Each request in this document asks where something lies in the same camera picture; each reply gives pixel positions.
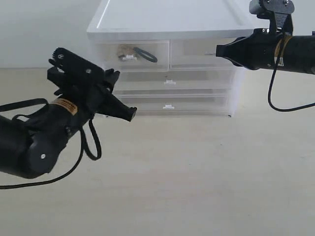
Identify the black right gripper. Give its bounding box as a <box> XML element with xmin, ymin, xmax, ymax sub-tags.
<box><xmin>216</xmin><ymin>28</ymin><xmax>283</xmax><ymax>70</ymax></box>

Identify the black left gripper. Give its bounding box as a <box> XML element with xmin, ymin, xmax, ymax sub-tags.
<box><xmin>53</xmin><ymin>69</ymin><xmax>137</xmax><ymax>123</ymax></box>

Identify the keychain with black strap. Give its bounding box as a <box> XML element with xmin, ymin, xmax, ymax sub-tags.
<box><xmin>117</xmin><ymin>44</ymin><xmax>158</xmax><ymax>63</ymax></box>

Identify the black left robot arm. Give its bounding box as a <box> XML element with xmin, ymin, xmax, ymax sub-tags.
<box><xmin>0</xmin><ymin>67</ymin><xmax>137</xmax><ymax>179</ymax></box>

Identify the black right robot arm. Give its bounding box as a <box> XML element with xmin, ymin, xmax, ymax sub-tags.
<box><xmin>216</xmin><ymin>28</ymin><xmax>315</xmax><ymax>74</ymax></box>

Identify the wide middle drawer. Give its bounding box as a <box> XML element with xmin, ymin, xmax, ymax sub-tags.
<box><xmin>115</xmin><ymin>70</ymin><xmax>234</xmax><ymax>90</ymax></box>

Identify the wide drawer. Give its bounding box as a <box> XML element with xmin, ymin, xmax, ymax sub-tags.
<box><xmin>115</xmin><ymin>70</ymin><xmax>234</xmax><ymax>90</ymax></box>
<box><xmin>117</xmin><ymin>94</ymin><xmax>234</xmax><ymax>116</ymax></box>

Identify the wide bottom drawer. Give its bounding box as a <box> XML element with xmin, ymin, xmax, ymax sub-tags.
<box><xmin>117</xmin><ymin>94</ymin><xmax>234</xmax><ymax>116</ymax></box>

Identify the translucent plastic drawer cabinet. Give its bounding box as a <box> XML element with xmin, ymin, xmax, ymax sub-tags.
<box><xmin>87</xmin><ymin>0</ymin><xmax>253</xmax><ymax>117</ymax></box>

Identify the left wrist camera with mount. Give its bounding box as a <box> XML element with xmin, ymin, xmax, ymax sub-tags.
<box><xmin>47</xmin><ymin>47</ymin><xmax>106</xmax><ymax>89</ymax></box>

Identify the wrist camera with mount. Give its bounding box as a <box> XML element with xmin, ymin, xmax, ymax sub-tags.
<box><xmin>47</xmin><ymin>47</ymin><xmax>106</xmax><ymax>89</ymax></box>
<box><xmin>249</xmin><ymin>0</ymin><xmax>295</xmax><ymax>35</ymax></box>

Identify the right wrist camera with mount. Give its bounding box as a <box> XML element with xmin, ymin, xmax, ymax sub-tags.
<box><xmin>249</xmin><ymin>0</ymin><xmax>295</xmax><ymax>35</ymax></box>

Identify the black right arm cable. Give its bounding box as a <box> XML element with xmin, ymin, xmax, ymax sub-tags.
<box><xmin>267</xmin><ymin>31</ymin><xmax>315</xmax><ymax>113</ymax></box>

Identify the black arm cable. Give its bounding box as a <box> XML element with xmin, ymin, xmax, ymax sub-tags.
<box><xmin>267</xmin><ymin>31</ymin><xmax>315</xmax><ymax>113</ymax></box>
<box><xmin>0</xmin><ymin>98</ymin><xmax>103</xmax><ymax>190</ymax></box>

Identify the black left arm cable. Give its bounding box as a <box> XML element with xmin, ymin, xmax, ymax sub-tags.
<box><xmin>0</xmin><ymin>98</ymin><xmax>103</xmax><ymax>190</ymax></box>

